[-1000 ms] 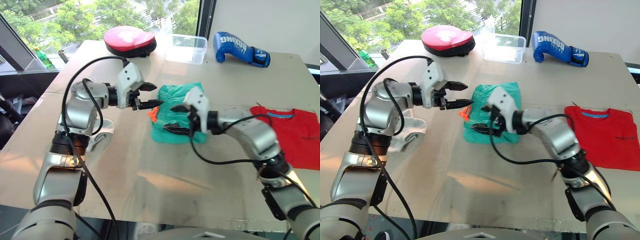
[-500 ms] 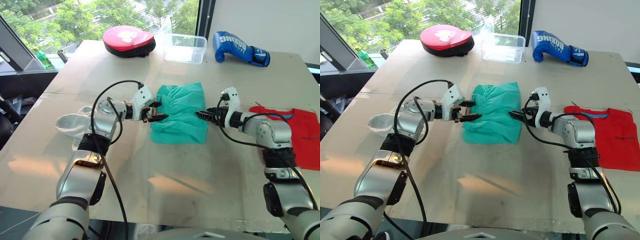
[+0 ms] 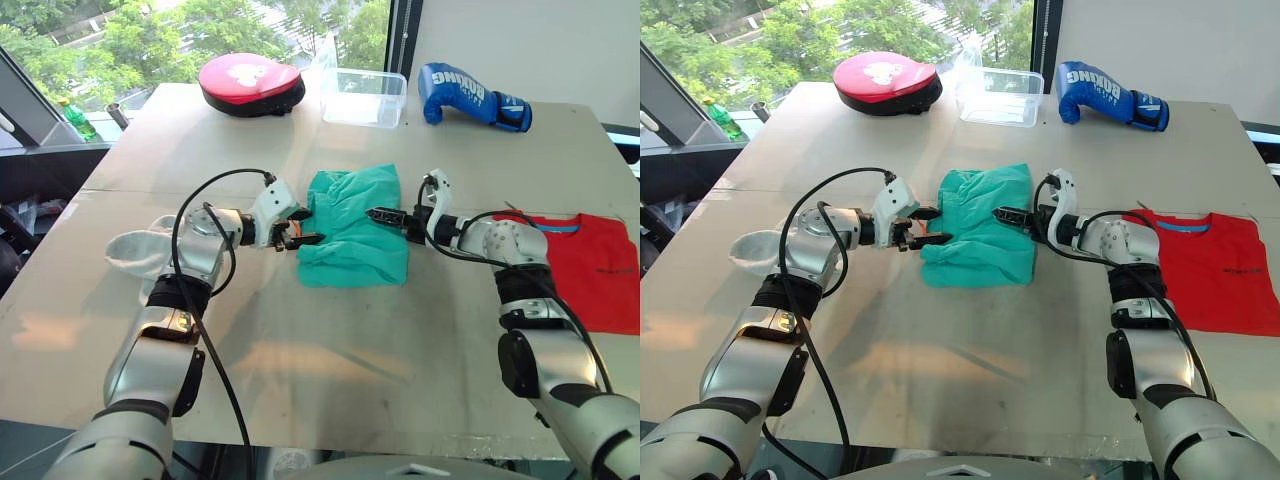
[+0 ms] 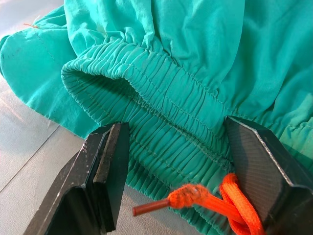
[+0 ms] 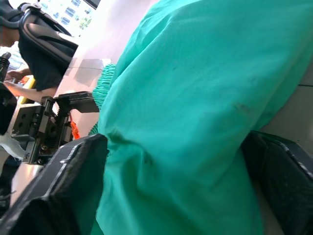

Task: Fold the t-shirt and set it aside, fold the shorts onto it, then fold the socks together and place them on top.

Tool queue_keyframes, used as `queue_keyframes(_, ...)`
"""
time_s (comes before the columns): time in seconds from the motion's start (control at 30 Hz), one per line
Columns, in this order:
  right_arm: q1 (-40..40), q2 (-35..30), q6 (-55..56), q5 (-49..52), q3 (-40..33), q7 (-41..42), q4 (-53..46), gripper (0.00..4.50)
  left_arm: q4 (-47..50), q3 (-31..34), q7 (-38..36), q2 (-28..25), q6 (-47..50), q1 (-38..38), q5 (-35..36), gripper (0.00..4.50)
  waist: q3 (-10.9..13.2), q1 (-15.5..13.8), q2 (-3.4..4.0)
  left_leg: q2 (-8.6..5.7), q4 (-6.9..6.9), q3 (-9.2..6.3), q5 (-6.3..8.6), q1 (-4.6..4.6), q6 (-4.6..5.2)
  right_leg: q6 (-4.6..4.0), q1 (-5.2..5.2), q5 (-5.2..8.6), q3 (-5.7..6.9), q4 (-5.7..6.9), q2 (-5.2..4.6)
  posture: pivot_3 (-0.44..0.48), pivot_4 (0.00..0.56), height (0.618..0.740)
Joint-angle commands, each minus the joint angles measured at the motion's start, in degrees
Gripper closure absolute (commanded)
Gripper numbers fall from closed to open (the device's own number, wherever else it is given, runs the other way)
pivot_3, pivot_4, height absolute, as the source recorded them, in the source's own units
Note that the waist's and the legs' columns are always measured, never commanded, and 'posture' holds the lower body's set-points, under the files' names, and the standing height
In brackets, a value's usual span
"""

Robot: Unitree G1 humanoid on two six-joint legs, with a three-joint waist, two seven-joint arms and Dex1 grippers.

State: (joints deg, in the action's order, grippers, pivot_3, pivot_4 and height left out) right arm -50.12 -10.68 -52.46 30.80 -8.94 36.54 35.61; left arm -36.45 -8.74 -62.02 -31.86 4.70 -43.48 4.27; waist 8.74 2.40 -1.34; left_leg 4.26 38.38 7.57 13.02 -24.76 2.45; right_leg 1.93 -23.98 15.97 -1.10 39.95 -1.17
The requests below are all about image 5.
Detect bystander in black shirt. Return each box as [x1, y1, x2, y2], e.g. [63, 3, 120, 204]
[0, 0, 65, 99]

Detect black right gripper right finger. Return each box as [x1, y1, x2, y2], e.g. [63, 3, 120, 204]
[241, 130, 313, 235]

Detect green shorts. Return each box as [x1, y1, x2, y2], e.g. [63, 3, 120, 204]
[88, 0, 313, 235]

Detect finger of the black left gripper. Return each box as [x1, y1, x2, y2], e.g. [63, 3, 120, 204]
[54, 91, 100, 114]

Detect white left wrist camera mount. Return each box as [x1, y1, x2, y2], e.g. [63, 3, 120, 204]
[0, 136, 26, 161]

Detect small orange tag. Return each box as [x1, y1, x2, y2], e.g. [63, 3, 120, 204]
[68, 114, 81, 141]

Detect yellow orange box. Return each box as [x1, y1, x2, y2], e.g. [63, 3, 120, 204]
[17, 75, 37, 104]

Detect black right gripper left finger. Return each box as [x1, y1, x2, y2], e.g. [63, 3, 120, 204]
[0, 133, 110, 235]

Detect black ribbed knob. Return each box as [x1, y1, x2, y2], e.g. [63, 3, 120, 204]
[0, 51, 12, 83]

